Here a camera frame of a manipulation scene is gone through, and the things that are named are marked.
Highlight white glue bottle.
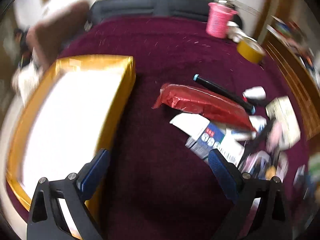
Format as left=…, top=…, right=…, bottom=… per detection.
left=249, top=116, right=267, bottom=131

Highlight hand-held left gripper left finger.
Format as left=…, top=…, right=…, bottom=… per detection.
left=26, top=149, right=110, bottom=240

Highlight pink knitted bottle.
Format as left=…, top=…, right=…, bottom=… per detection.
left=205, top=2, right=237, bottom=39

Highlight white gloves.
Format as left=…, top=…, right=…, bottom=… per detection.
left=226, top=21, right=247, bottom=43

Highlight clear pouch of stickers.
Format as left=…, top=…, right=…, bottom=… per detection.
left=240, top=151, right=288, bottom=180

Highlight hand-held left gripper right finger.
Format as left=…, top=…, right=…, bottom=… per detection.
left=207, top=149, right=293, bottom=240

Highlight maroon tablecloth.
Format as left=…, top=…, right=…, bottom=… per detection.
left=6, top=15, right=313, bottom=240

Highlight white and blue box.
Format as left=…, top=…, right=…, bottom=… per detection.
left=169, top=113, right=247, bottom=167

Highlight brown armchair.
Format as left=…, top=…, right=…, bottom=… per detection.
left=26, top=1, right=92, bottom=70

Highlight black leather sofa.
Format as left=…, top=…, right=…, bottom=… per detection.
left=89, top=0, right=243, bottom=28

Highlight yellow tray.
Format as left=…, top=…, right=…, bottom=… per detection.
left=5, top=54, right=137, bottom=239

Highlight small white bottle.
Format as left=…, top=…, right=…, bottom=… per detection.
left=243, top=86, right=266, bottom=100

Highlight wooden sideboard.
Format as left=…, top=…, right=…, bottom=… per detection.
left=260, top=15, right=320, bottom=140

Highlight beige cardboard box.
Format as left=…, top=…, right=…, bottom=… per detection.
left=266, top=96, right=301, bottom=150

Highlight red foil packet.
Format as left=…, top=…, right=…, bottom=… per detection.
left=152, top=83, right=257, bottom=132

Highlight black marker with blue caps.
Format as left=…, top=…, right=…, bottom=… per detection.
left=193, top=74, right=256, bottom=113

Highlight yellow tape roll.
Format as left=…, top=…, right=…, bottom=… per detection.
left=236, top=36, right=267, bottom=64

